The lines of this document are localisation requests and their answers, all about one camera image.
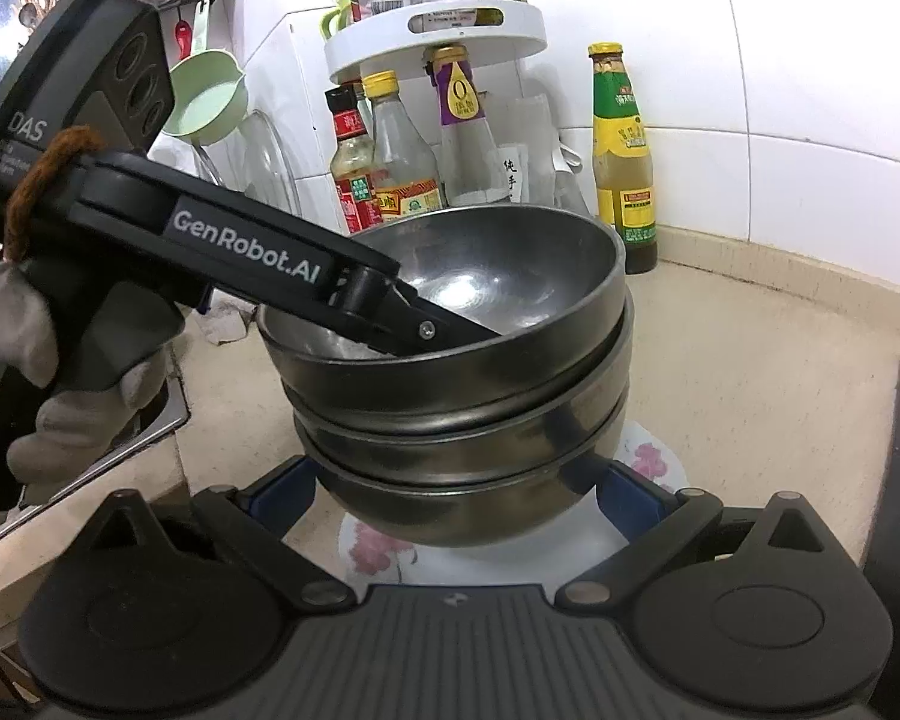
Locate red label soy sauce bottle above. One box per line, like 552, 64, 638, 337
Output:
325, 85, 383, 234

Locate glass pot lid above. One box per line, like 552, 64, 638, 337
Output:
193, 109, 304, 218

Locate green plastic cup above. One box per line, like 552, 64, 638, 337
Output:
320, 0, 352, 41

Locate yellow cap vinegar bottle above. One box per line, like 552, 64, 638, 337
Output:
362, 70, 443, 223

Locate green plastic ladle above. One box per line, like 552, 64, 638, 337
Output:
164, 49, 248, 146

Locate left gloved hand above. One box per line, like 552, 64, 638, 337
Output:
0, 262, 170, 505

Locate dirty grey rag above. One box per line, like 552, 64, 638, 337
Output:
193, 289, 258, 346

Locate steel bowl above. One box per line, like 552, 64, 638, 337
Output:
256, 203, 626, 431
286, 296, 635, 486
297, 395, 629, 544

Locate pink flower plate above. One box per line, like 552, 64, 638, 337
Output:
336, 418, 691, 590

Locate purple label fish sauce bottle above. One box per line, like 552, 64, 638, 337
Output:
432, 44, 510, 208

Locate green yellow oyster sauce bottle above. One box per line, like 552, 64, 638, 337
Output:
589, 43, 658, 275

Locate white two-tier rotating rack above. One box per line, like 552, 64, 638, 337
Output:
325, 0, 557, 128

